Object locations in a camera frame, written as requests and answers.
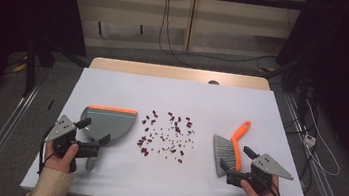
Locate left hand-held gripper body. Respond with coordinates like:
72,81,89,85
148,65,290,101
41,113,104,176

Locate orange brush with grey bristles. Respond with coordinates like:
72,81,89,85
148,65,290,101
208,116,253,181

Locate white cable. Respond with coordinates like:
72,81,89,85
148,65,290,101
297,98,349,178

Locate person's left hand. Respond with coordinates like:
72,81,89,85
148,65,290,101
42,139,80,176

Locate white power adapter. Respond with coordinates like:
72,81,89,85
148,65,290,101
302,133,318,149

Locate grey dustpan with orange edge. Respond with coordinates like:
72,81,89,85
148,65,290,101
73,102,139,178

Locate black hanging cable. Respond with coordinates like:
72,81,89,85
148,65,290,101
161,0,284,70
154,0,207,71

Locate red beans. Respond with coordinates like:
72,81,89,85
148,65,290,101
134,107,200,166

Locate wooden table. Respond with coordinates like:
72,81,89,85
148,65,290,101
88,55,273,93

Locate white board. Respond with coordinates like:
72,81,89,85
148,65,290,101
19,60,328,196

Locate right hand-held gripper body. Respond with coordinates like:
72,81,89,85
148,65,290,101
224,148,297,196

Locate black metal stand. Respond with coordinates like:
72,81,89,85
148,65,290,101
19,34,61,101

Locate bundle of black cables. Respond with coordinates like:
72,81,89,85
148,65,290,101
278,66,327,194

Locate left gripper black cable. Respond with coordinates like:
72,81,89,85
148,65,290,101
36,124,56,176

